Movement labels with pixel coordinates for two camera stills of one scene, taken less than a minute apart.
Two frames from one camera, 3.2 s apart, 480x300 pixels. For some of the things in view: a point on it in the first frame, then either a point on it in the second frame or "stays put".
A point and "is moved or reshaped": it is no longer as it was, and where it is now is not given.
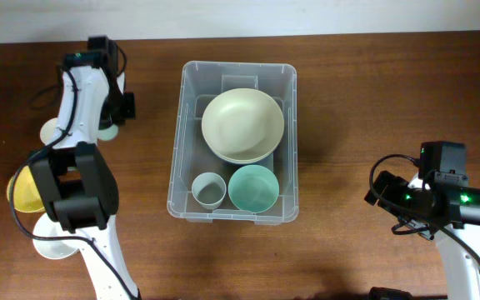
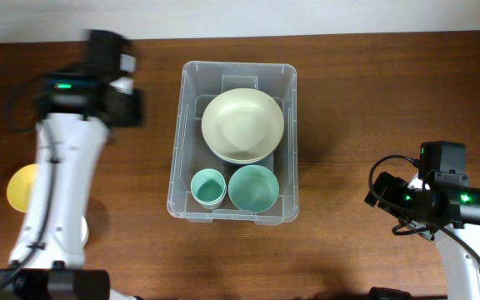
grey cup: (208, 189) stays put
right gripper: (396, 186) stays put
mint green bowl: (253, 188) stays put
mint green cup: (108, 133) is moved or reshaped
